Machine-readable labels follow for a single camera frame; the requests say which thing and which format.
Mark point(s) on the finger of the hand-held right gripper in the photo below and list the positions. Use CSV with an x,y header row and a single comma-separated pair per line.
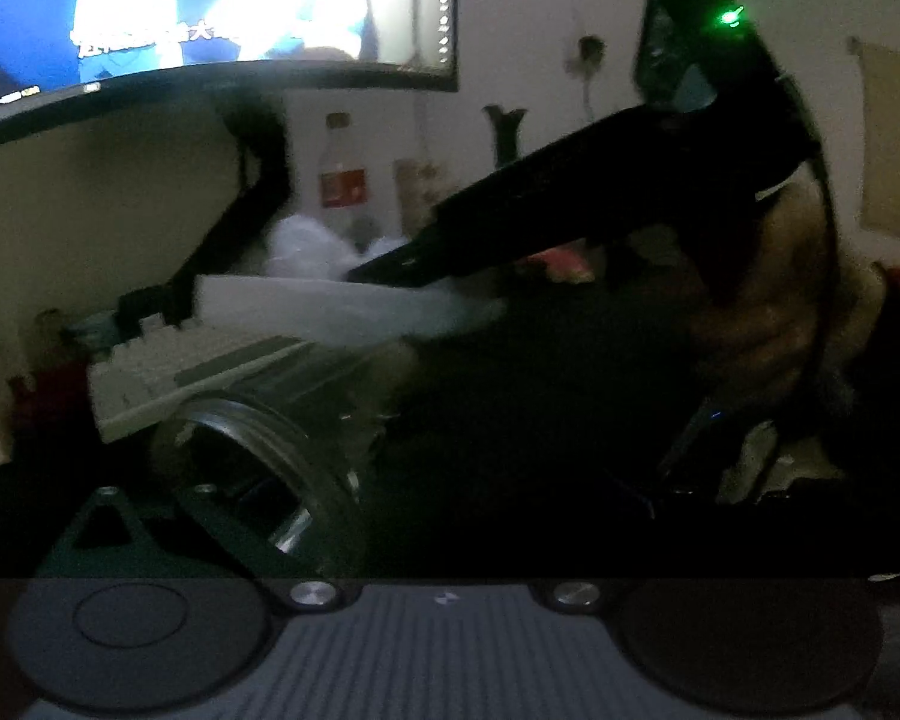
x,y
412,262

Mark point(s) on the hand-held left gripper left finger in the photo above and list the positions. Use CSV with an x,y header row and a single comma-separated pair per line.
x,y
229,529

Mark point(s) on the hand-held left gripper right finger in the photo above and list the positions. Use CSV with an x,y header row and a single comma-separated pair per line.
x,y
686,457

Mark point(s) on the clear glass jar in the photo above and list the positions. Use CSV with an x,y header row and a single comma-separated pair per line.
x,y
270,450

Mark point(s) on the white paper tissue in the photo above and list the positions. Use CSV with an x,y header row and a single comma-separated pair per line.
x,y
330,311

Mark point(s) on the person's right hand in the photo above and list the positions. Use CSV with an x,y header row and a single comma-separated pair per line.
x,y
772,292

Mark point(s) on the beige patterned jar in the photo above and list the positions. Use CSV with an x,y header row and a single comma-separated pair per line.
x,y
420,195

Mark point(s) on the white plastic bag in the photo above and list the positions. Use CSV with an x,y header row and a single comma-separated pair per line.
x,y
307,251

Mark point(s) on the red label plastic bottle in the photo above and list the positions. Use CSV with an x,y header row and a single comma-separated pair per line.
x,y
341,180

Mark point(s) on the pink snack packet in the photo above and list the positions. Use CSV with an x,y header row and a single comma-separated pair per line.
x,y
562,264

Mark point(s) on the dark forked figurine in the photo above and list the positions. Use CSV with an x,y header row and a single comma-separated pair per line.
x,y
506,135

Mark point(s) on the white keyboard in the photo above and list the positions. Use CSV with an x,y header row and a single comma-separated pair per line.
x,y
165,375

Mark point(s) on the curved computer monitor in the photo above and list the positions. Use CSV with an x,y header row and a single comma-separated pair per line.
x,y
195,7

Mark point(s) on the beige wall paper sheet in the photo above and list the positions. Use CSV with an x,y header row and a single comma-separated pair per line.
x,y
896,142

